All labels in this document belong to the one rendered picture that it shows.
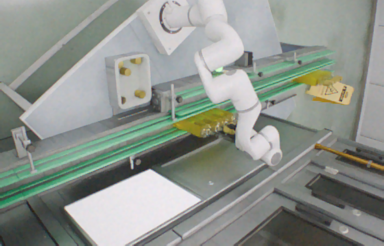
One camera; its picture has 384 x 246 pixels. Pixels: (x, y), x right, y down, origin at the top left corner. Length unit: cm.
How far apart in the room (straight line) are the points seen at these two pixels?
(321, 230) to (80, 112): 106
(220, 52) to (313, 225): 69
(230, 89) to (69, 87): 68
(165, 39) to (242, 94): 61
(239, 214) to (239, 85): 47
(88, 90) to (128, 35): 31
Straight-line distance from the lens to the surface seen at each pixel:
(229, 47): 105
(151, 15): 147
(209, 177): 134
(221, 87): 102
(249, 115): 107
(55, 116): 138
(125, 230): 110
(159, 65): 160
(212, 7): 119
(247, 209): 124
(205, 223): 112
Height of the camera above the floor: 199
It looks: 42 degrees down
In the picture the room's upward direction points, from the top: 111 degrees clockwise
